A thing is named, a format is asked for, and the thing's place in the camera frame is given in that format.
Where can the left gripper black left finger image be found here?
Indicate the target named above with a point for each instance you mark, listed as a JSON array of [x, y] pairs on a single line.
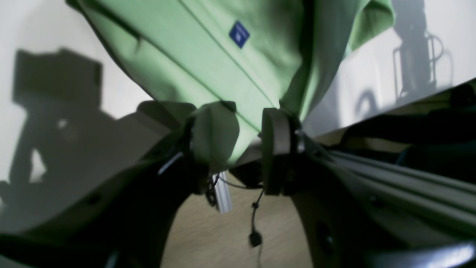
[[124, 223]]

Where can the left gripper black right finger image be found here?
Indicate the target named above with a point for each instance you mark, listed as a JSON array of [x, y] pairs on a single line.
[[349, 224]]

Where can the light green T-shirt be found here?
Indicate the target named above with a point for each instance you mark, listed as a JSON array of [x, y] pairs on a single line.
[[231, 59]]

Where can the white hanging garment tag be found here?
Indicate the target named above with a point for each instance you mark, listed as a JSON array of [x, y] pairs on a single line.
[[221, 192]]

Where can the grey aluminium frame rail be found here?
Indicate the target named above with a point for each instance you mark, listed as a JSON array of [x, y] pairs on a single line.
[[432, 197]]

